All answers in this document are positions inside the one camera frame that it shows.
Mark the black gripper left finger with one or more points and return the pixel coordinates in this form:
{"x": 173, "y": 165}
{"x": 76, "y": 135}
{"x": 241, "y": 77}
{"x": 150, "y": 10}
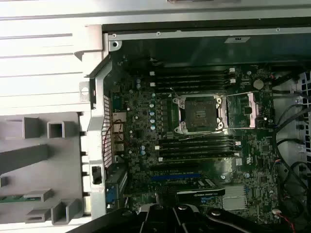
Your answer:
{"x": 155, "y": 221}

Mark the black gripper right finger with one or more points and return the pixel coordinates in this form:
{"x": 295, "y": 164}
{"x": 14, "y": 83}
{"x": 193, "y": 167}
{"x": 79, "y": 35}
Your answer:
{"x": 187, "y": 221}

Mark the metal socket cover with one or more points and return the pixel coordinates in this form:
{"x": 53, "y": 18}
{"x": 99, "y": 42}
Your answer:
{"x": 252, "y": 110}

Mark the thin metal locking lever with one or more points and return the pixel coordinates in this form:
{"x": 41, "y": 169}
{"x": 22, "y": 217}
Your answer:
{"x": 194, "y": 137}
{"x": 175, "y": 93}

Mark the CPU socket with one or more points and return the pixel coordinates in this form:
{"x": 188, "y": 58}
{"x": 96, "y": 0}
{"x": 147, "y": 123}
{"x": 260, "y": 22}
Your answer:
{"x": 200, "y": 114}

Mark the black graphics card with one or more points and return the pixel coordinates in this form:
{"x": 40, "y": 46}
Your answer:
{"x": 201, "y": 192}

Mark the blue expansion slot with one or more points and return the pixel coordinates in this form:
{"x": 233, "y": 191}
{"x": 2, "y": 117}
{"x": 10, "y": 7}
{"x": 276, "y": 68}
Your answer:
{"x": 175, "y": 177}

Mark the silver heat sink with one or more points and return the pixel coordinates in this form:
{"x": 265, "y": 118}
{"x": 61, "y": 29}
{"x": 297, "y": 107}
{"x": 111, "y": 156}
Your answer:
{"x": 233, "y": 197}

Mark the black expansion slot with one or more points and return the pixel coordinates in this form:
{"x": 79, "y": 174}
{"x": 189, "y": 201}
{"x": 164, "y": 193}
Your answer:
{"x": 173, "y": 167}

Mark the black RAM slot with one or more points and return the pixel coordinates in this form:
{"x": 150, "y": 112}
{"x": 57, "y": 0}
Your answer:
{"x": 194, "y": 77}
{"x": 194, "y": 83}
{"x": 194, "y": 144}
{"x": 194, "y": 139}
{"x": 194, "y": 88}
{"x": 194, "y": 150}
{"x": 194, "y": 157}
{"x": 194, "y": 71}

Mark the green motherboard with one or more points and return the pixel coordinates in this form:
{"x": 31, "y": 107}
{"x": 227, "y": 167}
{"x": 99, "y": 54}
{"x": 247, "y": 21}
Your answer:
{"x": 255, "y": 150}

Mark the grey parts rack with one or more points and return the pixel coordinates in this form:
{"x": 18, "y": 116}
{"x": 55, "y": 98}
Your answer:
{"x": 65, "y": 157}

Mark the green RAM stick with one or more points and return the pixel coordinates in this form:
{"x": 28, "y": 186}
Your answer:
{"x": 12, "y": 199}

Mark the silver coin battery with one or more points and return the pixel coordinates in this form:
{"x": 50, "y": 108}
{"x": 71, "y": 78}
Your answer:
{"x": 258, "y": 84}

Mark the black open PC case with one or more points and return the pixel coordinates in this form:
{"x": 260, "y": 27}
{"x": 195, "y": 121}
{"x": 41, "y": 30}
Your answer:
{"x": 194, "y": 48}

